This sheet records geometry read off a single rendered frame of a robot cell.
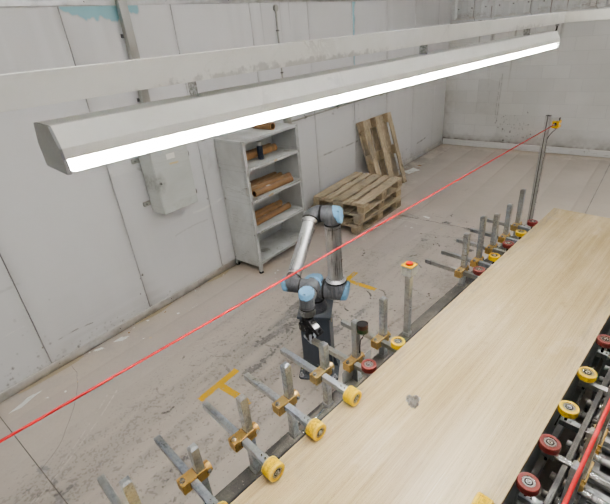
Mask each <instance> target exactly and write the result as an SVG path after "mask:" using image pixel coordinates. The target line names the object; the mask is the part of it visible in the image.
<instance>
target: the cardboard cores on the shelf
mask: <svg viewBox="0 0 610 504"><path fill-rule="evenodd" d="M262 147H263V155H265V154H267V153H270V152H273V151H276V150H277V145H276V144H275V143H273V144H271V143H268V144H265V145H262ZM246 157H247V161H248V160H251V159H253V158H256V157H258V153H257V148H254V149H251V150H248V151H246ZM292 181H293V177H292V175H291V173H290V172H287V173H285V174H282V172H279V173H276V172H272V173H270V174H267V175H265V176H262V177H259V178H257V179H254V180H252V181H250V183H251V190H252V195H253V196H254V197H258V196H260V195H262V194H264V193H267V192H269V191H271V190H274V189H276V188H278V187H281V186H283V185H285V184H287V183H290V182H292ZM282 204H283V202H282V200H278V201H275V202H273V203H271V204H269V205H267V206H265V207H262V208H260V209H258V210H256V211H255V217H256V224H257V226H258V225H260V224H262V223H263V222H265V221H267V220H269V219H271V218H273V217H274V216H276V215H278V214H280V213H282V212H283V211H285V210H287V209H289V208H291V204H290V203H289V202H287V203H285V204H283V205H282Z"/></svg>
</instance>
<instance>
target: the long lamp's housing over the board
mask: <svg viewBox="0 0 610 504"><path fill-rule="evenodd" d="M559 42H560V36H559V33H558V31H544V32H536V33H531V34H530V35H524V36H523V35H520V36H514V37H509V38H503V39H497V40H492V41H486V42H481V43H475V44H469V45H464V46H458V47H453V48H447V49H442V50H436V51H430V52H427V54H414V55H408V56H402V57H397V58H391V59H386V60H380V61H375V62H369V63H363V64H358V65H352V66H347V67H341V68H335V69H330V70H324V71H319V72H313V73H307V74H302V75H296V76H291V77H285V78H280V79H274V80H268V81H263V82H257V83H252V84H246V85H240V86H235V87H229V88H224V89H218V90H213V91H207V92H201V93H198V95H199V96H190V95H185V96H179V97H173V98H168V99H162V100H157V101H151V102H146V103H140V104H134V105H129V106H123V107H118V108H112V109H106V110H101V111H95V112H90V113H84V114H79V115H73V116H67V117H62V118H56V119H51V120H45V121H39V122H34V123H33V124H34V128H35V132H36V137H37V141H38V144H39V147H40V149H41V152H42V154H43V156H44V159H45V162H46V164H47V166H49V167H51V168H53V169H55V170H58V171H60V172H62V173H64V174H66V175H71V174H72V172H71V169H70V166H69V163H68V161H67V160H68V159H72V158H76V157H80V156H85V155H89V154H93V153H97V152H101V151H106V150H110V149H114V148H118V147H122V146H127V145H131V144H135V143H139V142H143V141H148V140H152V139H156V138H160V137H164V136H169V135H173V134H177V133H181V132H185V131H190V130H194V129H198V128H202V127H206V126H211V125H215V124H219V123H223V122H227V121H232V120H236V119H240V118H244V117H248V116H253V115H257V114H261V113H265V112H269V111H274V110H278V109H282V108H286V107H290V106H295V105H299V104H303V103H307V102H311V101H316V100H320V99H324V98H328V97H332V96H337V95H341V94H345V93H349V92H353V91H358V90H362V89H366V88H370V87H374V86H379V85H383V84H387V83H391V82H395V81H400V80H404V79H408V78H412V77H416V76H421V75H425V74H429V73H433V72H437V71H442V70H446V69H450V68H454V67H458V66H463V65H467V64H471V63H475V62H479V61H484V60H488V59H492V58H496V57H500V56H505V55H509V54H513V53H517V52H521V51H526V50H530V49H534V48H538V47H542V46H547V45H551V44H555V43H556V44H557V45H556V48H558V47H559Z"/></svg>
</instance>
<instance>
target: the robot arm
mask: <svg viewBox="0 0 610 504"><path fill-rule="evenodd" d="M301 222H302V226H301V230H300V233H299V236H298V240H297V243H296V246H295V249H294V253H293V256H292V259H291V263H290V266H289V269H288V272H287V275H286V277H287V276H288V275H290V274H292V273H294V272H295V271H297V270H299V269H301V268H302V267H304V263H305V260H306V256H307V253H308V249H309V246H310V242H311V239H312V235H313V231H314V228H315V227H316V226H317V225H318V223H319V222H324V228H325V241H326V254H327V253H329V252H331V251H332V250H334V249H336V248H338V247H339V246H341V245H342V240H341V223H342V222H343V210H342V208H341V207H340V206H336V205H316V206H313V207H311V208H310V209H308V210H307V211H306V212H305V213H304V214H303V216H302V218H301ZM327 268H328V276H327V277H326V279H324V278H323V276H322V275H321V274H319V273H313V274H309V275H307V276H306V277H305V278H301V274H302V271H303V270H301V271H299V272H298V273H296V274H294V275H292V276H291V277H289V278H287V279H285V280H284V281H282V282H281V287H282V290H283V291H285V292H294V293H298V297H299V306H300V315H301V316H302V320H301V321H302V322H301V321H300V322H299V329H300V330H301V331H303V332H306V333H305V335H304V338H306V339H307V340H308V342H309V343H310V344H312V341H311V340H312V339H313V338H316V336H317V337H319V336H320V335H322V334H323V332H324V331H323V330H322V329H321V327H320V326H319V325H318V323H317V322H316V321H315V320H314V316H315V315H318V314H322V313H324V312H325V311H326V310H327V309H328V304H327V301H326V300H325V299H331V300H340V301H345V300H347V298H348V295H349V291H350V281H346V276H345V275H343V258H342V247H341V248H340V249H338V250H336V251H334V252H333V253H331V254H329V255H327ZM300 327H301V328H300Z"/></svg>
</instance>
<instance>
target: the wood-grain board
mask: <svg viewBox="0 0 610 504"><path fill-rule="evenodd" d="M609 317H610V218H606V217H600V216H595V215H590V214H585V213H579V212H574V211H569V210H563V209H558V208H553V209H552V210H551V211H550V212H549V213H548V214H547V215H546V216H545V217H544V218H543V219H541V220H540V221H539V222H538V223H537V224H536V225H535V226H534V227H533V228H532V229H530V230H529V231H528V232H527V233H526V234H525V235H524V236H523V237H522V238H521V239H520V240H518V241H517V242H516V243H515V244H514V245H513V246H512V247H511V248H510V249H509V250H507V251H506V252H505V253H504V254H503V255H502V256H501V257H500V258H499V259H498V260H497V261H495V262H494V263H493V264H492V265H491V266H490V267H489V268H488V269H487V270H486V271H484V272H483V273H482V274H481V275H480V276H479V277H478V278H477V279H476V280H475V281H474V282H472V283H471V284H470V285H469V286H468V287H467V288H466V289H465V290H464V291H463V292H461V293H460V294H459V295H458V296H457V297H456V298H455V299H454V300H453V301H452V302H451V303H449V304H448V305H447V306H446V307H445V308H444V309H443V310H442V311H441V312H440V313H438V314H437V315H436V316H435V317H434V318H433V319H432V320H431V321H430V322H429V323H428V324H426V325H425V326H424V327H423V328H422V329H421V330H420V331H419V332H418V333H417V334H415V335H414V336H413V337H412V338H411V339H410V340H409V341H408V342H407V343H406V344H405V345H403V346H402V347H401V348H400V349H399V350H398V351H397V352H396V353H395V354H394V355H392V356H391V357H390V358H389V359H388V360H387V361H386V362H385V363H384V364H383V365H382V366H380V367H379V368H378V369H377V370H376V371H375V372H374V373H373V374H372V375H371V376H369V377H368V378H367V379H366V380H365V381H364V382H363V383H362V384H361V385H360V386H359V387H357V389H358V390H360V391H361V392H362V396H361V399H360V401H359V403H358V404H357V405H356V406H351V405H350V404H348V403H347V402H345V401H344V400H343V401H342V402H341V403H340V404H339V405H338V406H337V407H336V408H334V409H333V410H332V411H331V412H330V413H329V414H328V415H327V416H326V417H325V418H323V419H322V420H321V422H323V423H324V424H325V425H326V432H325V434H324V436H323V437H322V438H321V439H320V440H318V441H314V440H313V439H312V438H311V437H309V436H308V435H307V434H306V435H305V436H304V437H303V438H302V439H300V440H299V441H298V442H297V443H296V444H295V445H294V446H293V447H292V448H291V449H290V450H288V451H287V452H286V453H285V454H284V455H283V456H282V457H281V458H280V459H279V460H280V461H281V462H282V463H283V464H284V466H285V469H284V472H283V474H282V476H281V477H280V478H279V479H278V480H277V481H275V482H271V481H270V480H269V479H267V478H266V477H265V476H264V475H263V474H262V475H261V476H260V477H259V478H258V479H257V480H256V481H254V482H253V483H252V484H251V485H250V486H249V487H248V488H247V489H246V490H245V491H244V492H242V493H241V494H240V495H239V496H238V497H237V498H236V499H235V500H234V501H233V502H231V503H230V504H471V503H472V501H473V499H474V497H475V495H476V494H477V493H478V492H481V493H482V494H484V495H485V496H487V497H488V498H490V499H491V500H493V501H494V504H503V503H504V501H505V500H506V498H507V496H508V494H509V493H510V491H511V489H512V487H513V486H514V484H515V482H516V480H517V476H518V474H519V473H521V472H522V470H523V468H524V466H525V464H526V463H527V461H528V459H529V457H530V456H531V454H532V452H533V450H534V449H535V447H536V445H537V443H538V441H539V437H540V436H541V435H543V433H544V431H545V429H546V428H547V426H548V424H549V422H550V420H551V419H552V417H553V415H554V413H555V412H556V410H557V408H558V405H559V402H560V401H562V399H563V398H564V396H565V394H566V392H567V391H568V389H569V387H570V385H571V383H572V382H573V380H574V378H575V376H576V375H577V372H578V369H579V368H580V367H581V366H582V364H583V362H584V361H585V359H586V357H587V355H588V354H589V352H590V350H591V348H592V347H593V345H594V343H595V341H596V338H597V336H598V335H599V334H600V332H601V331H602V329H603V327H604V325H605V324H606V322H607V320H608V318H609ZM409 394H410V395H411V396H414V395H418V396H419V397H420V398H421V399H420V401H419V406H418V407H416V409H415V408H411V407H410V406H408V402H407V401H406V396H407V395H409Z"/></svg>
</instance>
